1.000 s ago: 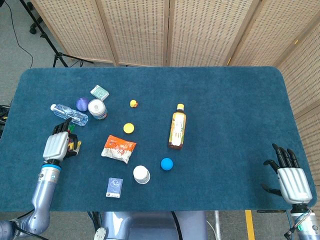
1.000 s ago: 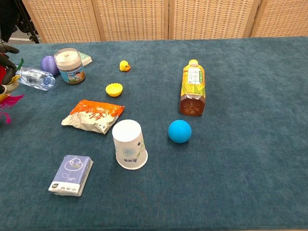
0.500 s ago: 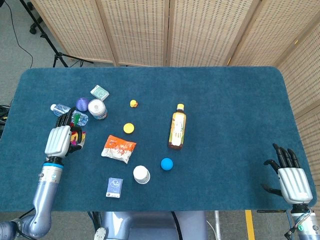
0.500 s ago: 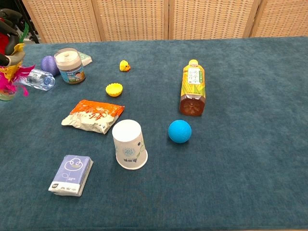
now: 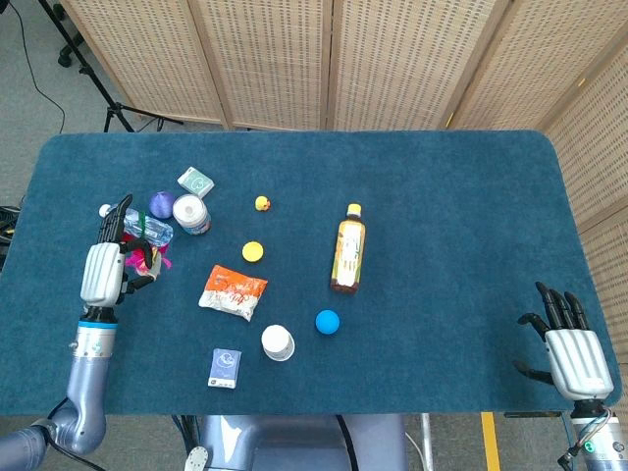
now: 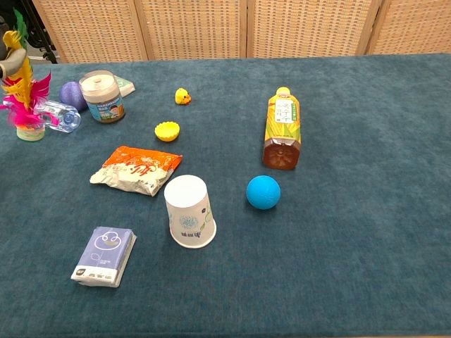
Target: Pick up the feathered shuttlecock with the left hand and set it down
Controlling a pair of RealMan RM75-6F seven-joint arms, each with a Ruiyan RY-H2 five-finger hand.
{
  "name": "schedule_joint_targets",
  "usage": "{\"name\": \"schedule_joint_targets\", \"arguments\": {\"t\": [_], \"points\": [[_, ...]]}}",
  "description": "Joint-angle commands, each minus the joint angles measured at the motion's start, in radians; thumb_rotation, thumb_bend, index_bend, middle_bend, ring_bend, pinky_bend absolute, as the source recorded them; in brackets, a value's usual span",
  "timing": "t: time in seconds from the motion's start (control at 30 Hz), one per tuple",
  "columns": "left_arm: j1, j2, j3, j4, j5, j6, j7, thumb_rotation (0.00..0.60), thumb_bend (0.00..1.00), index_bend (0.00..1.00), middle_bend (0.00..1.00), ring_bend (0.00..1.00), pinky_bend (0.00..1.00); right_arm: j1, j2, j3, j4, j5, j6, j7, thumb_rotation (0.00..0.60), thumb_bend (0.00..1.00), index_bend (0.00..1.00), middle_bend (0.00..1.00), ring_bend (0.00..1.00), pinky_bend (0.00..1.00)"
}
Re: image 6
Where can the clear plastic water bottle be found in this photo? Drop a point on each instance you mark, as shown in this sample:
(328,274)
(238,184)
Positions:
(67,118)

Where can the white paper cup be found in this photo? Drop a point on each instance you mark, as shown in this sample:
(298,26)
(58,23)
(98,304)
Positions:
(188,207)

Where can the clear jar with beige lid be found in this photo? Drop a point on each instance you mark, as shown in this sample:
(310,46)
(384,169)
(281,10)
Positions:
(104,100)

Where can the green and white box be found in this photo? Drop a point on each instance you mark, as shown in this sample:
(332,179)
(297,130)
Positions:
(126,85)

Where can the purple ball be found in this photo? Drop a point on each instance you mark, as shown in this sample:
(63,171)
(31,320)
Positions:
(69,94)

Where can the colourful feather shuttlecock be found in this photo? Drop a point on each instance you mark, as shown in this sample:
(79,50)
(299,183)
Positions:
(24,105)

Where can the woven rattan screen panel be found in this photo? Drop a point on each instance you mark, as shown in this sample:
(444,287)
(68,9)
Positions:
(310,26)
(415,24)
(91,28)
(194,28)

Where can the yellow duck toy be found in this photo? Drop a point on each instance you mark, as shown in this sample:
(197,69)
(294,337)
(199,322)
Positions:
(182,96)

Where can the purple and white tissue pack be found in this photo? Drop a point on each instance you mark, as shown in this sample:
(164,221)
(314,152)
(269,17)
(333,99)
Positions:
(104,257)

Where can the yellow fluted cake mould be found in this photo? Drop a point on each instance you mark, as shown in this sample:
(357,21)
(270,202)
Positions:
(167,132)

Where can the blue ball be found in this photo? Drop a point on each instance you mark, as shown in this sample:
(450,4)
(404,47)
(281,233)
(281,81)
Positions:
(263,192)

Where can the yellow label tea bottle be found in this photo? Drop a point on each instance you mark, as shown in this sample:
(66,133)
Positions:
(282,134)

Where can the black hanging cloth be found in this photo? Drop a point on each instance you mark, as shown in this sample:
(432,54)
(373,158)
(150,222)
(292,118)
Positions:
(7,8)

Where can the orange and white snack bag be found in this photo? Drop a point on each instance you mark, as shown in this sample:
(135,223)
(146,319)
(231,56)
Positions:
(135,170)

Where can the teal tablecloth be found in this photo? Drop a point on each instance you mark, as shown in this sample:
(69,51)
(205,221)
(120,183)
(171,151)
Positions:
(334,229)

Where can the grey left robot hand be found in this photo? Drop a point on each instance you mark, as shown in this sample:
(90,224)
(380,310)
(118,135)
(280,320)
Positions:
(12,61)

